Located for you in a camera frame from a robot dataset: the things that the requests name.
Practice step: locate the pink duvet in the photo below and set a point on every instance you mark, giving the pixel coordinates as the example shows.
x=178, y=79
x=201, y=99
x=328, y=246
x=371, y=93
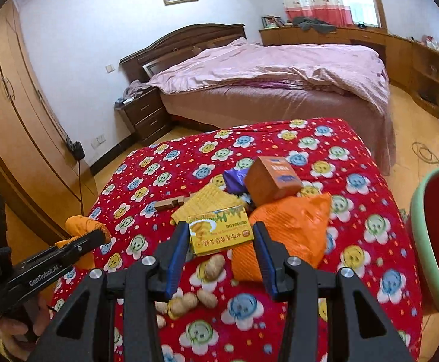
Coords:
x=279, y=64

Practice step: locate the white wall outlet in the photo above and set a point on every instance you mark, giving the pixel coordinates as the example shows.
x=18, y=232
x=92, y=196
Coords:
x=98, y=140

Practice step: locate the pink and white containers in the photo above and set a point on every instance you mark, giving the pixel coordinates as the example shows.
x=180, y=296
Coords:
x=432, y=42

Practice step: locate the orange foam fruit net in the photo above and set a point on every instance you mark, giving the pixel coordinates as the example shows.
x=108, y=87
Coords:
x=291, y=230

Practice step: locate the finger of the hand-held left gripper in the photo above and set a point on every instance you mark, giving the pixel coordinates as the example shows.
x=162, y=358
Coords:
x=85, y=243

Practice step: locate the person's left hand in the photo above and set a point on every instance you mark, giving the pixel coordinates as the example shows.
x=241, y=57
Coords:
x=15, y=332

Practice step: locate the dark wooden bed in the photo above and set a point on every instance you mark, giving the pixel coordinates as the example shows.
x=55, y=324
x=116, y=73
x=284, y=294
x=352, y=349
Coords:
x=279, y=101

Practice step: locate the light wooden wardrobe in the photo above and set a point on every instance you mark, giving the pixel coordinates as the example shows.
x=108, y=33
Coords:
x=23, y=101

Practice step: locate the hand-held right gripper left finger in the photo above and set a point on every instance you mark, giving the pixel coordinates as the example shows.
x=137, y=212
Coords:
x=178, y=256

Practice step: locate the orange cardboard box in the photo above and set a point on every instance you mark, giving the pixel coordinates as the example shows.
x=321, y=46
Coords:
x=268, y=181

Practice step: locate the orange wrapper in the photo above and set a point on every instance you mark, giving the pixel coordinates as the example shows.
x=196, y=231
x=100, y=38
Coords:
x=83, y=224

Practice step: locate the purple wrapper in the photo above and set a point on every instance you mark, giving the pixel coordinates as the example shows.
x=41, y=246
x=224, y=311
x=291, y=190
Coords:
x=236, y=181

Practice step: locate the red smiley flower blanket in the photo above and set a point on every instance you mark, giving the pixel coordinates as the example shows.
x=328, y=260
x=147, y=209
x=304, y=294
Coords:
x=317, y=181

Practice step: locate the grey crumpled garment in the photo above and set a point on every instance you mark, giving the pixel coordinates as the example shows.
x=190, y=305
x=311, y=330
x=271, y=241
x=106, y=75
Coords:
x=313, y=24

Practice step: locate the white wall switch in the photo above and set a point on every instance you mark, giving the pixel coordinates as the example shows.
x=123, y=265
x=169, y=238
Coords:
x=110, y=68

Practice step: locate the wooden block with square holes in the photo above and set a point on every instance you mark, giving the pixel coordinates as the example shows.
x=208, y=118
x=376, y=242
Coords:
x=170, y=204

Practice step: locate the yellow foam fruit net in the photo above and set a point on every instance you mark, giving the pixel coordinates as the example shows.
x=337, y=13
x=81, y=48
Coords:
x=208, y=201

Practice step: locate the yellow and green small box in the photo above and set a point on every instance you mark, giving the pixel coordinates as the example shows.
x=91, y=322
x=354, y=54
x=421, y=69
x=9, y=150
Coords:
x=223, y=230

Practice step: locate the pile of pale clothes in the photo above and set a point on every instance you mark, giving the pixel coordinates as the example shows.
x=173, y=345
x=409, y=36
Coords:
x=136, y=89

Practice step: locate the long wooden desk cabinet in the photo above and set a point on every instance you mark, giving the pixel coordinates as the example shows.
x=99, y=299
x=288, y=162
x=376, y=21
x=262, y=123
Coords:
x=400, y=52

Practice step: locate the peanut in shell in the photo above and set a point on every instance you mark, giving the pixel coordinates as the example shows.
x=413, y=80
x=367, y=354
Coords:
x=213, y=267
x=161, y=307
x=207, y=298
x=183, y=305
x=161, y=321

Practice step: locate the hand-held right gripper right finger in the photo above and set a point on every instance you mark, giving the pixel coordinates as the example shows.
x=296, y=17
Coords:
x=265, y=258

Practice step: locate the black power adapter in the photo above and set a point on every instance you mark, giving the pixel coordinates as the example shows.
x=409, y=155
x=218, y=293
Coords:
x=76, y=150

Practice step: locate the dark wooden nightstand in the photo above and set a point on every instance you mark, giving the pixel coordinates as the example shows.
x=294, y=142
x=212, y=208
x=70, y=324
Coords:
x=147, y=115

